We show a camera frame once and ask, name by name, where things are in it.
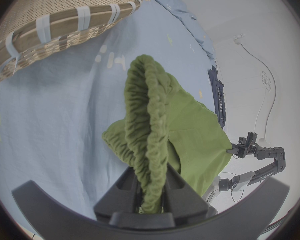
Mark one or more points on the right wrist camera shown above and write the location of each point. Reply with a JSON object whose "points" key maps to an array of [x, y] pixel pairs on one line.
{"points": [[241, 140]]}

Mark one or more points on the round woven basket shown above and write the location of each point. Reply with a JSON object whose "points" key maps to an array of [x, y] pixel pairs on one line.
{"points": [[52, 14]]}

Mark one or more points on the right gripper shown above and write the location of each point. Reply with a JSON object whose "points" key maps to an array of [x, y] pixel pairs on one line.
{"points": [[242, 150]]}

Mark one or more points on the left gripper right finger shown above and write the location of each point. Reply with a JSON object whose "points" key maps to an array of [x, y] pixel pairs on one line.
{"points": [[182, 199]]}

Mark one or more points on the green shorts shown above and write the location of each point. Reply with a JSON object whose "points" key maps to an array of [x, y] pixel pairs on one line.
{"points": [[190, 134]]}

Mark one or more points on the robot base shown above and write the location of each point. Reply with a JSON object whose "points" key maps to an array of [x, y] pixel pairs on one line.
{"points": [[212, 189]]}

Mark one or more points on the dark blue T-shirt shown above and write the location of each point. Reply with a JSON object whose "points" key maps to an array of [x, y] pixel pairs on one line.
{"points": [[218, 99]]}

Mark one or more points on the pale blue quilt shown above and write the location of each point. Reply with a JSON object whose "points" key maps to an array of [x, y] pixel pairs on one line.
{"points": [[190, 21]]}

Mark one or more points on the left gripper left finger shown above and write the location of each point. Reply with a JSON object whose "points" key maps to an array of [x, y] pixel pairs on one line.
{"points": [[120, 196]]}

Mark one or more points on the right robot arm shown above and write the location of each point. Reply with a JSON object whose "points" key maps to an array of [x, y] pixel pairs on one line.
{"points": [[277, 159]]}

